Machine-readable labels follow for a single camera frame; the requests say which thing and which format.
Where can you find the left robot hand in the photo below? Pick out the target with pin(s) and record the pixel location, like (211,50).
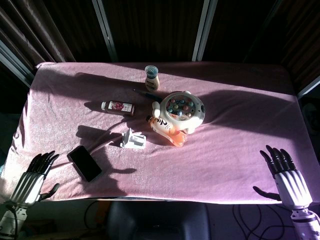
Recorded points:
(28,183)

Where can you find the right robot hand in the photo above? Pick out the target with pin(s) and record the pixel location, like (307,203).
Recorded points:
(292,182)

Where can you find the black smartphone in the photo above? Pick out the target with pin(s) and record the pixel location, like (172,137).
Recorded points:
(84,163)

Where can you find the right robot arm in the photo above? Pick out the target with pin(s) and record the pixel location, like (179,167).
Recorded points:
(306,222)

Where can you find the pink tablecloth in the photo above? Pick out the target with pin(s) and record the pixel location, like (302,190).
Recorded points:
(200,155)

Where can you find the red juice bottle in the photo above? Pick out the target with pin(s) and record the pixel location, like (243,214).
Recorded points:
(118,107)

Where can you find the white round fishing toy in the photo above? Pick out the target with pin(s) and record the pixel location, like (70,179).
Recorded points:
(183,110)

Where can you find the black chair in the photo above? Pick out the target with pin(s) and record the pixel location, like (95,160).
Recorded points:
(157,222)

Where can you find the orange drink bottle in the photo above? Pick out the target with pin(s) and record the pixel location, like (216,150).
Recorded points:
(162,126)

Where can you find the brown curtain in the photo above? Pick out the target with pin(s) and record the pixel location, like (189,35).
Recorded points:
(32,30)
(302,37)

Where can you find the dark pen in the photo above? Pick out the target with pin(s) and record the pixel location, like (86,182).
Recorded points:
(147,94)

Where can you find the cream bottle with clear cap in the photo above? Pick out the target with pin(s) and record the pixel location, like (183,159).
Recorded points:
(152,81)

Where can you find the grey metal frame rail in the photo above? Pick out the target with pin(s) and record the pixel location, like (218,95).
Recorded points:
(308,88)
(15,65)

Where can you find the grey metal frame post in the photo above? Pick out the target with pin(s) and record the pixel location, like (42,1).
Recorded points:
(105,30)
(203,30)

